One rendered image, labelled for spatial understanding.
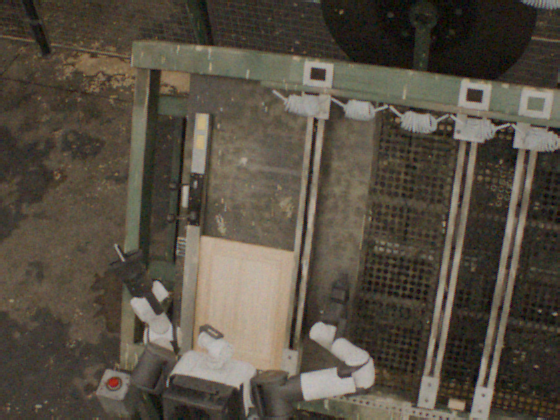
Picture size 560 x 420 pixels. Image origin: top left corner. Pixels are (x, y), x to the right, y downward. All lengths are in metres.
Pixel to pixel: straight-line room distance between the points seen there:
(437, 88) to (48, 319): 2.74
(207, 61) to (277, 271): 0.81
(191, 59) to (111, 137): 2.61
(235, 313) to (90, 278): 1.75
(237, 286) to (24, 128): 3.00
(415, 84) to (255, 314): 1.07
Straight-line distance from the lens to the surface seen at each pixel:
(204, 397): 2.75
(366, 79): 2.94
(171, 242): 3.41
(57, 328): 4.79
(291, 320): 3.20
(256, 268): 3.24
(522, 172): 2.99
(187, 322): 3.38
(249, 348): 3.35
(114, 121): 5.76
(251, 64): 3.03
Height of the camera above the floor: 3.79
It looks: 50 degrees down
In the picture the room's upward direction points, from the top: 12 degrees counter-clockwise
